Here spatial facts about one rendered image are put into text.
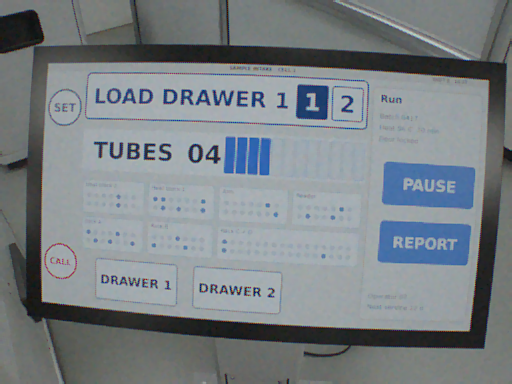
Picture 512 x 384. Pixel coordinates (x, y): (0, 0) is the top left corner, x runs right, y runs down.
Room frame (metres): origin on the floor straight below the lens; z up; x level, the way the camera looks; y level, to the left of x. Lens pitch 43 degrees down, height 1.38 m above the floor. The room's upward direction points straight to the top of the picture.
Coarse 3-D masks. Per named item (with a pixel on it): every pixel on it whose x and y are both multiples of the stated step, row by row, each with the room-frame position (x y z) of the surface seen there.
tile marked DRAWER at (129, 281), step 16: (96, 272) 0.28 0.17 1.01; (112, 272) 0.28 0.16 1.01; (128, 272) 0.28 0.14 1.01; (144, 272) 0.28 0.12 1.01; (160, 272) 0.28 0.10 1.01; (176, 272) 0.28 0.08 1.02; (96, 288) 0.27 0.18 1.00; (112, 288) 0.27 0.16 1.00; (128, 288) 0.27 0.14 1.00; (144, 288) 0.27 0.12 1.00; (160, 288) 0.27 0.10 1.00; (176, 288) 0.27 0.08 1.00; (160, 304) 0.26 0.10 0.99; (176, 304) 0.26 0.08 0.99
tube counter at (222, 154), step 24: (192, 144) 0.36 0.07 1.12; (216, 144) 0.36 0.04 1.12; (240, 144) 0.36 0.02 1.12; (264, 144) 0.36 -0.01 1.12; (288, 144) 0.36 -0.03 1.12; (312, 144) 0.36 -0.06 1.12; (336, 144) 0.36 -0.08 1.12; (360, 144) 0.36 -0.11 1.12; (192, 168) 0.35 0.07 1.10; (216, 168) 0.35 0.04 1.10; (240, 168) 0.35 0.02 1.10; (264, 168) 0.34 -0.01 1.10; (288, 168) 0.34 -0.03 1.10; (312, 168) 0.34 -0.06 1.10; (336, 168) 0.34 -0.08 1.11; (360, 168) 0.34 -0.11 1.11
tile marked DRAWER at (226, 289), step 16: (208, 272) 0.28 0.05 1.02; (224, 272) 0.28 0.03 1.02; (240, 272) 0.28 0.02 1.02; (256, 272) 0.28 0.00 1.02; (272, 272) 0.28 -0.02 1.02; (192, 288) 0.27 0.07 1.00; (208, 288) 0.27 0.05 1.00; (224, 288) 0.27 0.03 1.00; (240, 288) 0.27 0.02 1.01; (256, 288) 0.27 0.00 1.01; (272, 288) 0.26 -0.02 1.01; (192, 304) 0.26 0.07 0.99; (208, 304) 0.26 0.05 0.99; (224, 304) 0.26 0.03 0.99; (240, 304) 0.25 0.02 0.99; (256, 304) 0.25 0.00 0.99; (272, 304) 0.25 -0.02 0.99
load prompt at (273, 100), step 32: (96, 96) 0.40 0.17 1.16; (128, 96) 0.40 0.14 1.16; (160, 96) 0.40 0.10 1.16; (192, 96) 0.40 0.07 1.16; (224, 96) 0.39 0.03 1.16; (256, 96) 0.39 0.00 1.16; (288, 96) 0.39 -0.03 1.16; (320, 96) 0.39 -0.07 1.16; (352, 96) 0.39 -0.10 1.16; (352, 128) 0.37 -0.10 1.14
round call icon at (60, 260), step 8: (48, 248) 0.30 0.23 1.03; (56, 248) 0.30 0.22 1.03; (64, 248) 0.30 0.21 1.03; (72, 248) 0.30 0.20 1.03; (48, 256) 0.29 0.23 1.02; (56, 256) 0.29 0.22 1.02; (64, 256) 0.29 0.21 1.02; (72, 256) 0.29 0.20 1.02; (48, 264) 0.29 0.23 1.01; (56, 264) 0.29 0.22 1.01; (64, 264) 0.29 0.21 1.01; (72, 264) 0.29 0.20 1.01; (48, 272) 0.28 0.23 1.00; (56, 272) 0.28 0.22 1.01; (64, 272) 0.28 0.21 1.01; (72, 272) 0.28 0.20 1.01; (64, 280) 0.28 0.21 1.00; (72, 280) 0.28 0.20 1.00
